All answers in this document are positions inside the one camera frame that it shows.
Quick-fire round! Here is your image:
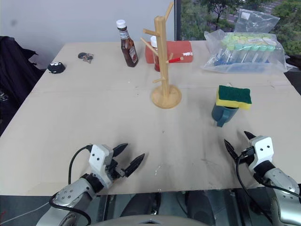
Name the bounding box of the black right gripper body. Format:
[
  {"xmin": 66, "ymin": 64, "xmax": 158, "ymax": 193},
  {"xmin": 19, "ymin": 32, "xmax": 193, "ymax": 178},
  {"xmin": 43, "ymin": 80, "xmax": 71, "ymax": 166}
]
[{"xmin": 238, "ymin": 147, "xmax": 255, "ymax": 167}]

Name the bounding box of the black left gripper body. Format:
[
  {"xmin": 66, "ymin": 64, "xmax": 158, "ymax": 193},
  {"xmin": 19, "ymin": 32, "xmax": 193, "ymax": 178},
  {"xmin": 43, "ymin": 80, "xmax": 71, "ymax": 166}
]
[{"xmin": 108, "ymin": 153, "xmax": 127, "ymax": 182}]

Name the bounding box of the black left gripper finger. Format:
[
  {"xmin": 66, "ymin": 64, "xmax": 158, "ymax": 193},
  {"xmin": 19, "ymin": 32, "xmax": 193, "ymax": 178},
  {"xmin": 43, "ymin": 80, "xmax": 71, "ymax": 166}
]
[
  {"xmin": 124, "ymin": 153, "xmax": 146, "ymax": 178},
  {"xmin": 112, "ymin": 143, "xmax": 129, "ymax": 156}
]

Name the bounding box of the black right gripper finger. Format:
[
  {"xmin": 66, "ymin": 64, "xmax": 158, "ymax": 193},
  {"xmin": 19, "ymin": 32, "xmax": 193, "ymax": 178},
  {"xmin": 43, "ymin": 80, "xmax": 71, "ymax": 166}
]
[
  {"xmin": 223, "ymin": 139, "xmax": 239, "ymax": 161},
  {"xmin": 244, "ymin": 130, "xmax": 256, "ymax": 142}
]

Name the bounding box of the wooden mug tree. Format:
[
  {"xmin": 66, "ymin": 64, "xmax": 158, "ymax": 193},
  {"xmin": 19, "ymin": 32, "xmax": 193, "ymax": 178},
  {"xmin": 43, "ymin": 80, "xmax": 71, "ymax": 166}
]
[{"xmin": 140, "ymin": 1, "xmax": 183, "ymax": 110}]

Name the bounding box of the yellow green sponge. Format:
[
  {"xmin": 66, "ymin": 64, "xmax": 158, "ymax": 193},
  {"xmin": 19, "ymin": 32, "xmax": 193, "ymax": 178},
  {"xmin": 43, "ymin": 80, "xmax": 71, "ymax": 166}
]
[{"xmin": 215, "ymin": 85, "xmax": 252, "ymax": 111}]

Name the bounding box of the silver robot torso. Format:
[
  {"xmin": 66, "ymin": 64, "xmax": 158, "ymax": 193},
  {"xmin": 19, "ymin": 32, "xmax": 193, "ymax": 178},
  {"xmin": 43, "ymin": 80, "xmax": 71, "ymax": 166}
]
[{"xmin": 90, "ymin": 213, "xmax": 212, "ymax": 226}]

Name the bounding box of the clear bag of green-capped tubes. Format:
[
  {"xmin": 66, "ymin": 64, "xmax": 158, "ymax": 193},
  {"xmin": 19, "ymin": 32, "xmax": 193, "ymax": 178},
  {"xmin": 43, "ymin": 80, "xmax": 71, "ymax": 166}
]
[{"xmin": 200, "ymin": 30, "xmax": 288, "ymax": 75}]

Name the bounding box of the small red sauce bottle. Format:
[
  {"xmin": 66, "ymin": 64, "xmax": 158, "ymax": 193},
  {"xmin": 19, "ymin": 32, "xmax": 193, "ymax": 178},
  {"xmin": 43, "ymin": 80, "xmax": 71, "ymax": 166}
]
[{"xmin": 150, "ymin": 36, "xmax": 163, "ymax": 72}]

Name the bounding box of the brown sauce bottle white cap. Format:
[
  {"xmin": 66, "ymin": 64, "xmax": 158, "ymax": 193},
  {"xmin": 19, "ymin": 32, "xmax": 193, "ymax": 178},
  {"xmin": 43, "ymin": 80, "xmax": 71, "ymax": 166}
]
[{"xmin": 116, "ymin": 19, "xmax": 139, "ymax": 68}]

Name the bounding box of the small black plush toy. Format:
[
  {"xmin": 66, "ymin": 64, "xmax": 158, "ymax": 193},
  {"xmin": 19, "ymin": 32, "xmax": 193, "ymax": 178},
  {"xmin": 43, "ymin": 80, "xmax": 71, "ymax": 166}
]
[{"xmin": 47, "ymin": 61, "xmax": 66, "ymax": 74}]

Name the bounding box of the red rectangular box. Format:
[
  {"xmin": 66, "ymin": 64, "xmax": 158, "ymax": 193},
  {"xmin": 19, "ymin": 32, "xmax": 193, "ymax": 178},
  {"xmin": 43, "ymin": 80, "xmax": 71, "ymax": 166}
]
[{"xmin": 145, "ymin": 40, "xmax": 194, "ymax": 64}]

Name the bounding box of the empty clear plastic bag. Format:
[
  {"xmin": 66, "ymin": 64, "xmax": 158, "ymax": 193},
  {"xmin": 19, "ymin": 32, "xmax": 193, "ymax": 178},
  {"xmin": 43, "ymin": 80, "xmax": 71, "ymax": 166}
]
[{"xmin": 234, "ymin": 8, "xmax": 281, "ymax": 33}]

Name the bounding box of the black cloth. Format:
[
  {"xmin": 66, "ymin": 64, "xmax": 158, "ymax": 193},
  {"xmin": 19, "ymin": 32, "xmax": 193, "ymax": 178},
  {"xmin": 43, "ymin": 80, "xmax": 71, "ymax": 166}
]
[{"xmin": 0, "ymin": 36, "xmax": 45, "ymax": 137}]

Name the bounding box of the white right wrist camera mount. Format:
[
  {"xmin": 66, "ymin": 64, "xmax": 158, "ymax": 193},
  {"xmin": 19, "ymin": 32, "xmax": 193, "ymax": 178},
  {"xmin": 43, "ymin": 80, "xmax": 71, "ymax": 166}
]
[{"xmin": 248, "ymin": 136, "xmax": 275, "ymax": 171}]

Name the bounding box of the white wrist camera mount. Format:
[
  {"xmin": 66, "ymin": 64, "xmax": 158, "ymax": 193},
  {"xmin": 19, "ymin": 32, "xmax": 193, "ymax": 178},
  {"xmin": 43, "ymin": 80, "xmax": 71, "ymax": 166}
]
[
  {"xmin": 248, "ymin": 136, "xmax": 275, "ymax": 171},
  {"xmin": 88, "ymin": 144, "xmax": 114, "ymax": 188}
]

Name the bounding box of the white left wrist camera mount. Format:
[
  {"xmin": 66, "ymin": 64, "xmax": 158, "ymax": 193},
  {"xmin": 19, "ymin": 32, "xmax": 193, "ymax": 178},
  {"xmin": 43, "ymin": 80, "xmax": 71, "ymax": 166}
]
[{"xmin": 88, "ymin": 144, "xmax": 114, "ymax": 188}]

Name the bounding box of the teal mug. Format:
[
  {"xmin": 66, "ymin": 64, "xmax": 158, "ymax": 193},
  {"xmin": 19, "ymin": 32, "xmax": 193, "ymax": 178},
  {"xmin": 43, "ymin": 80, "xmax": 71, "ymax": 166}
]
[{"xmin": 211, "ymin": 103, "xmax": 239, "ymax": 128}]

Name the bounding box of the thin white cable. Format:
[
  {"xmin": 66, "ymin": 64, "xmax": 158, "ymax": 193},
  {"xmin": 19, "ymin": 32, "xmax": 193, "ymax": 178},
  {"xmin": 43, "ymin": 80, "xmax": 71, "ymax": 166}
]
[{"xmin": 0, "ymin": 202, "xmax": 50, "ymax": 224}]

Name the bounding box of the dark window frame post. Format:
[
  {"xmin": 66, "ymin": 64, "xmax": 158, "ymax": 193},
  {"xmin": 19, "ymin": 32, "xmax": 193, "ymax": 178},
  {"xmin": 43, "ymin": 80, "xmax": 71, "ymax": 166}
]
[{"xmin": 174, "ymin": 0, "xmax": 182, "ymax": 41}]

